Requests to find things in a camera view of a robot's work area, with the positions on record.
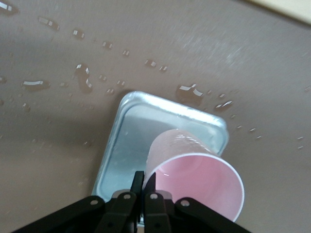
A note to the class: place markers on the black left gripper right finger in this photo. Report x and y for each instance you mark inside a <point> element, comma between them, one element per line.
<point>155,211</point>

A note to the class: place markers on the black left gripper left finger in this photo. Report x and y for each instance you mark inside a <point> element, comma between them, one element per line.
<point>121,211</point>

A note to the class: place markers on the pink plastic cup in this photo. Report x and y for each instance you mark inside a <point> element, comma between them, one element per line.
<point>199,179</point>

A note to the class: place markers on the silver digital kitchen scale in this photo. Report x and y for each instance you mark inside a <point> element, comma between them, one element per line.
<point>136,136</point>

